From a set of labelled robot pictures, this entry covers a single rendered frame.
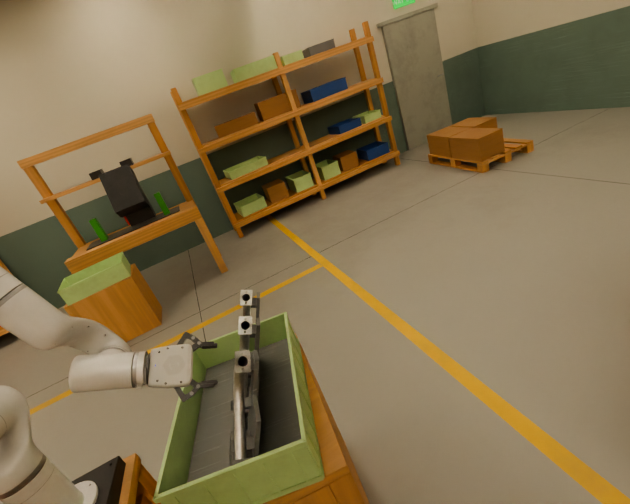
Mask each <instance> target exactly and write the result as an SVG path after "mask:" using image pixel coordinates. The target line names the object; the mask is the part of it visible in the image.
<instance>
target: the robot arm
mask: <svg viewBox="0 0 630 504"><path fill-rule="evenodd" d="M0 326H1V327H3V328H4V329H6V330H7V331H9V332H10V333H12V334H13V335H15V336H16V337H18V338H19V339H21V340H22V341H24V342H25V343H27V344H28V345H30V346H32V347H34V348H36V349H39V350H50V349H53V348H56V347H60V346H66V347H72V348H76V349H78V350H81V351H83V352H85V353H87V354H88V355H78V356H76V357H75V358H74V359H73V361H72V363H71V366H70V370H69V377H68V382H69V388H70V390H71V392H73V393H79V392H90V391H102V390H113V389H125V388H135V389H140V388H141V387H142V385H146V383H147V385H148V386H149V387H152V388H174V389H175V390H176V392H177V394H178V396H179V397H180V399H181V401H182V402H185V401H186V400H188V399H189V398H191V397H192V396H194V395H195V394H196V392H197V391H198V390H199V389H200V388H207V387H214V384H217V380H209V381H201V382H199V383H198V382H196V381H195V380H193V379H192V374H193V352H194V351H196V350H197V349H198V348H202V349H211V348H217V343H214V341H210V342H201V341H200V340H199V339H198V338H197V337H195V336H193V335H192V334H190V333H188V332H185V333H184V334H183V336H182V337H181V339H180V340H179V342H178V343H177V345H172V346H165V347H159V348H154V349H151V353H149V354H148V352H147V351H139V352H132V351H131V348H130V347H129V345H128V344H127V343H126V342H125V341H124V340H123V339H122V338H120V337H119V336H118V335H117V334H115V333H114V332H113V331H111V330H110V329H108V328H107V327H105V326H104V325H102V324H100V323H98V322H96V321H93V320H90V319H86V318H80V317H72V316H68V315H66V314H64V313H63V312H61V311H60V310H58V309H57V308H56V307H55V306H53V305H52V304H51V303H49V302H48V301H47V300H45V299H44V298H43V297H41V296H40V295H39V294H37V293H36V292H35V291H33V290H32V289H31V288H29V287H28V286H27V285H25V284H24V283H22V282H21V281H20V280H18V279H17V278H16V277H14V276H13V275H12V274H10V273H9V272H8V271H6V270H5V269H3V268H2V267H1V266H0ZM186 339H189V340H191V341H192V342H193V343H195V344H193V345H192V346H191V345H190V344H184V342H185V341H186ZM190 385H191V386H193V387H194V388H193V389H192V390H191V391H190V392H189V393H187V394H184V393H183V391H182V390H181V388H182V387H188V386H190ZM97 497H98V486H97V485H96V484H95V483H94V482H93V481H83V482H80V483H78V484H76V485H74V484H73V483H72V482H71V481H70V480H69V479H68V478H67V477H66V476H65V475H64V474H63V473H62V472H61V471H60V470H59V469H58V468H57V467H56V466H55V465H54V464H53V463H52V462H51V461H50V460H49V459H48V458H47V457H46V456H45V455H44V454H43V453H42V452H41V451H40V450H39V449H38V448H37V446H36V445H35V444H34V442H33V439H32V433H31V418H30V410H29V406H28V403H27V400H26V399H25V397H24V396H23V395H22V394H21V393H20V392H19V391H18V390H16V389H14V388H12V387H10V386H5V385H0V501H1V502H2V503H3V504H95V503H96V500H97Z"/></svg>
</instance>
